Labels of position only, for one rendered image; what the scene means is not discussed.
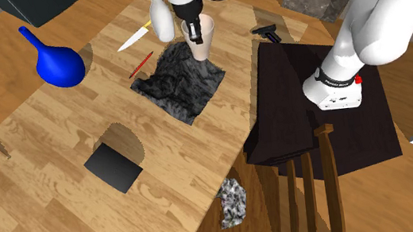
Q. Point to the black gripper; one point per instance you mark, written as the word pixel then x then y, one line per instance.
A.
pixel 188 10

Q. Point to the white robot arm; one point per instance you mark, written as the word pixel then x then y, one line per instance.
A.
pixel 371 22

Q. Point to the white bottle vase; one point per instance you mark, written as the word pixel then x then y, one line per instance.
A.
pixel 163 23

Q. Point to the beige cup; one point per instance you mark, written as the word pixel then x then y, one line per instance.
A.
pixel 201 50

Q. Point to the red pen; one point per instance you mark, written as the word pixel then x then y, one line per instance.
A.
pixel 141 65

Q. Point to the dark grey crumpled cloth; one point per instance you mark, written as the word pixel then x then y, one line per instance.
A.
pixel 179 83

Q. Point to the black razor tool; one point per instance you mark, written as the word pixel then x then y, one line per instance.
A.
pixel 268 32

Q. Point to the dark robot stand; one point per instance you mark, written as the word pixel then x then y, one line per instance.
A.
pixel 287 102

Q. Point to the blue long-necked vase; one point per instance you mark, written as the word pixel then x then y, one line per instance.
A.
pixel 60 66

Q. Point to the black square box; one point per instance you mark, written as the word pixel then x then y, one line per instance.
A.
pixel 113 169

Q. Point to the grey speckled crumpled object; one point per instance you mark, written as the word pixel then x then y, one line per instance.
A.
pixel 232 202

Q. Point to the brown wooden chair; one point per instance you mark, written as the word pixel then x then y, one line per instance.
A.
pixel 330 179

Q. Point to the light wooden table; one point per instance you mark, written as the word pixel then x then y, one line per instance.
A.
pixel 67 225

